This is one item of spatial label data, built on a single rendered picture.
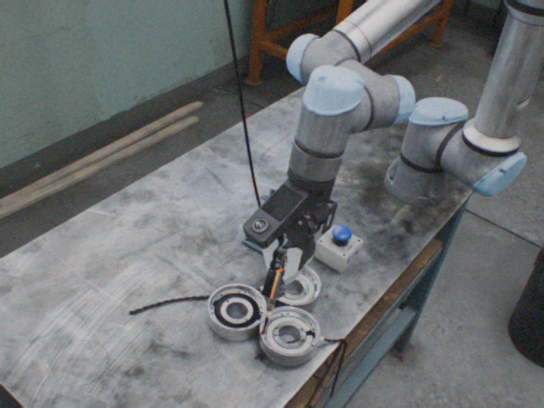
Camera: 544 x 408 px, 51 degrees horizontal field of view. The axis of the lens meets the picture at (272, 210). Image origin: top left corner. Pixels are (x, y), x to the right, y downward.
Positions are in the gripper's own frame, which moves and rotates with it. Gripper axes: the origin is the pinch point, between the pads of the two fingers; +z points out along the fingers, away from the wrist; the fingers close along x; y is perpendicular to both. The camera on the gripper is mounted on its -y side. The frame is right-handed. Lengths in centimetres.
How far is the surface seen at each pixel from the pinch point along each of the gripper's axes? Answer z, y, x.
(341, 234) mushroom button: 2.8, 22.6, 0.6
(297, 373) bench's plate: 13.5, -3.0, -10.2
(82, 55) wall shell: 38, 81, 163
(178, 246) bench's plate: 13.2, 4.1, 25.9
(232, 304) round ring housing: 11.3, -1.3, 6.6
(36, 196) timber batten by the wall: 88, 46, 145
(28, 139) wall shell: 71, 54, 162
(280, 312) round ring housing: 9.8, 2.7, -1.1
